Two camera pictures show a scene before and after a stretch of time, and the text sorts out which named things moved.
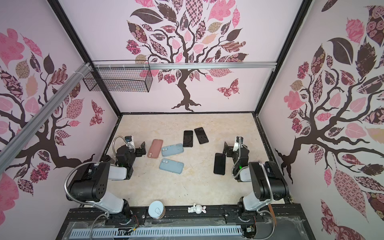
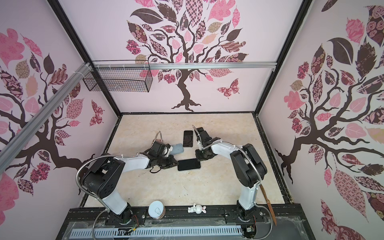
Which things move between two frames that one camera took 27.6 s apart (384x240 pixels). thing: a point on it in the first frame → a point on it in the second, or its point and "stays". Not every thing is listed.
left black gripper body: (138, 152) → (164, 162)
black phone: (188, 139) stays
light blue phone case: (172, 149) stays
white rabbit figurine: (197, 208) stays
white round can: (156, 209) stays
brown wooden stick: (271, 210) stays
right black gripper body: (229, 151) → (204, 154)
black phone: (219, 164) → (187, 164)
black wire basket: (126, 80) stays
